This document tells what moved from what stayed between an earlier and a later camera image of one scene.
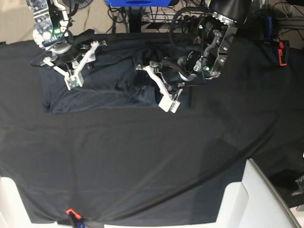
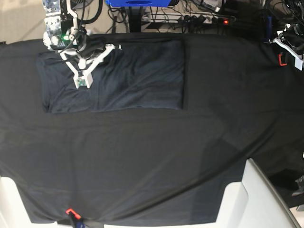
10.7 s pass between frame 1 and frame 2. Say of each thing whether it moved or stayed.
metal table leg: stayed
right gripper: moved
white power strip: stayed
